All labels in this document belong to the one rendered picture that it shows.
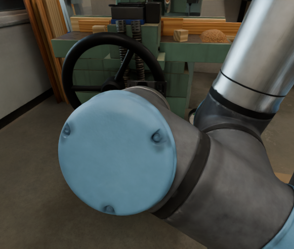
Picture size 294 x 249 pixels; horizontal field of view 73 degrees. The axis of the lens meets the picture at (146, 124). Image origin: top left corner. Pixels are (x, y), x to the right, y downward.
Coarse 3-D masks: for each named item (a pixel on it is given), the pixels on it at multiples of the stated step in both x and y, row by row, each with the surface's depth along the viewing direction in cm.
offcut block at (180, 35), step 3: (174, 30) 63; (177, 30) 63; (180, 30) 63; (183, 30) 63; (186, 30) 63; (174, 33) 64; (177, 33) 63; (180, 33) 62; (183, 33) 62; (186, 33) 63; (174, 36) 64; (177, 36) 63; (180, 36) 62; (183, 36) 63; (186, 36) 64; (174, 39) 64; (177, 39) 63; (180, 39) 63; (183, 39) 63; (186, 39) 64
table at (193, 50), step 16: (80, 32) 78; (64, 48) 68; (96, 48) 67; (160, 48) 64; (176, 48) 64; (192, 48) 63; (208, 48) 62; (224, 48) 62; (112, 64) 59; (128, 64) 59; (144, 64) 58; (160, 64) 58
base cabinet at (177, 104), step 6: (78, 96) 78; (84, 96) 77; (90, 96) 77; (168, 96) 74; (84, 102) 79; (168, 102) 75; (174, 102) 74; (180, 102) 74; (174, 108) 76; (180, 108) 75; (180, 114) 77
